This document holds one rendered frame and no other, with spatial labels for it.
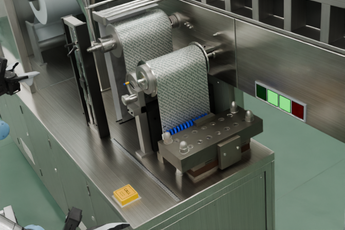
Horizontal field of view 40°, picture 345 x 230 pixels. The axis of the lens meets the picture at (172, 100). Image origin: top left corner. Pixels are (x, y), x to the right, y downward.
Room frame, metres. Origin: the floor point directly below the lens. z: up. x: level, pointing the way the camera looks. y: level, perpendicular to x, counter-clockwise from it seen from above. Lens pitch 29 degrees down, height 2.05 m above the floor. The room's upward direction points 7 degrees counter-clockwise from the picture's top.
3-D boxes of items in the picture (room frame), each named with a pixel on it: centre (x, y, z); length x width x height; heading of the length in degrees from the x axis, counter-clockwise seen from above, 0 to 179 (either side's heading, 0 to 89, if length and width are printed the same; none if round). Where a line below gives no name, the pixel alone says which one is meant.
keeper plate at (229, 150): (1.48, -0.19, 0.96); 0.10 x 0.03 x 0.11; 120
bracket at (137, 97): (1.63, 0.15, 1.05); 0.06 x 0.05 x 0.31; 120
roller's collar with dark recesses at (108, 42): (1.83, 0.24, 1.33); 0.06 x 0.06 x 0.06; 30
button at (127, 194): (1.37, 0.22, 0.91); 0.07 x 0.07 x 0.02; 30
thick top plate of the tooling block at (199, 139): (1.55, -0.14, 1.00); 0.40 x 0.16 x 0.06; 120
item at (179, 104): (1.64, -0.05, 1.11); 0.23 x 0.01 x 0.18; 120
